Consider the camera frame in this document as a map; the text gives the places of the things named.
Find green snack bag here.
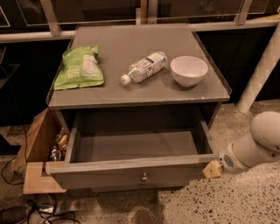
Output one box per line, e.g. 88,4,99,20
54,45,104,90

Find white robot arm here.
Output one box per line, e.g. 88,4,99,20
202,24,280,179

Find grey top drawer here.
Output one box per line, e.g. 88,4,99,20
51,109,216,189

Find white ceramic bowl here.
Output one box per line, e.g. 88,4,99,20
171,56,209,88

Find grey bottom drawer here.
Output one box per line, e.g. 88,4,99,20
91,182,188,193

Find brown cardboard box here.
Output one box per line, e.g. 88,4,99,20
11,108,67,194

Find black cables on floor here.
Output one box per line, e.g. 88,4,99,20
0,156,81,224

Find grey drawer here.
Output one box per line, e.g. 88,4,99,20
51,109,216,189
91,182,188,193

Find metal railing frame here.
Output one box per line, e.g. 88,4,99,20
0,0,280,45

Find dark shoe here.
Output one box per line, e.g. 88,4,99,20
0,206,29,224

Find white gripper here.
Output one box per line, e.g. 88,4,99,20
202,144,249,179

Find grey wooden drawer cabinet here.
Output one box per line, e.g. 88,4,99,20
45,23,233,193

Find snack items in box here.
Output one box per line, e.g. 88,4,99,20
49,129,68,161

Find clear plastic water bottle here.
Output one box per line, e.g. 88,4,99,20
121,52,167,85

